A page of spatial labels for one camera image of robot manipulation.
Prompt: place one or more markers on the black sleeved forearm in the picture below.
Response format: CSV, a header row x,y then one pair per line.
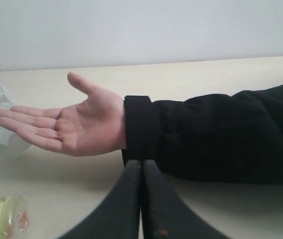
x,y
210,138

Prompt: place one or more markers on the yellow label bottle red cap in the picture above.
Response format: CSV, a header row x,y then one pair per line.
x,y
14,221

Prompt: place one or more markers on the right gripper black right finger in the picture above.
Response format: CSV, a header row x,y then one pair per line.
x,y
165,215

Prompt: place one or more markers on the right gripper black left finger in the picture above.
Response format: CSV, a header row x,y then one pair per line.
x,y
118,215

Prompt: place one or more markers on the open bare human hand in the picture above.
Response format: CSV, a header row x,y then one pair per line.
x,y
93,127

